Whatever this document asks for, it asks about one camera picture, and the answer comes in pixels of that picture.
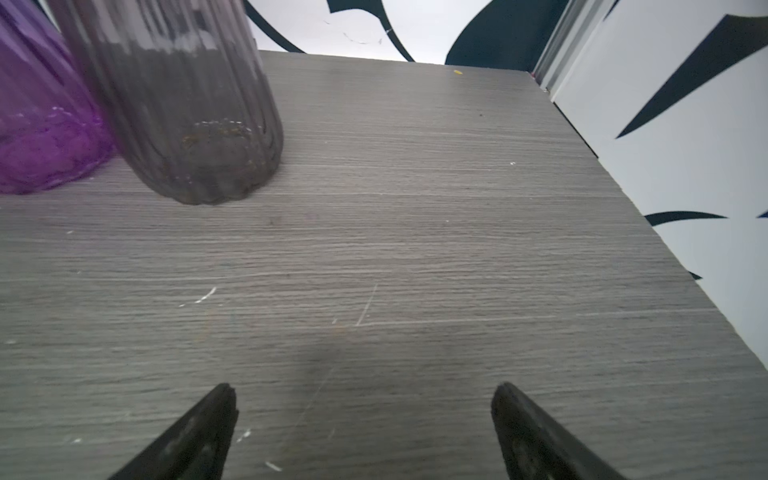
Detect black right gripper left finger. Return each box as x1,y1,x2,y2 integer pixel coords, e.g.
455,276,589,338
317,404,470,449
110,383,239,480

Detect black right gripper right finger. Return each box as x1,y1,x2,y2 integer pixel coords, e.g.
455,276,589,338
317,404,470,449
491,382,625,480

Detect smoky pink glass vase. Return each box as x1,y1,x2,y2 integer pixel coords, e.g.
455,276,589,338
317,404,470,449
49,1,284,205

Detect purple blue glass vase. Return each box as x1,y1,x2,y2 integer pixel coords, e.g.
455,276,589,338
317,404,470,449
1,1,116,195

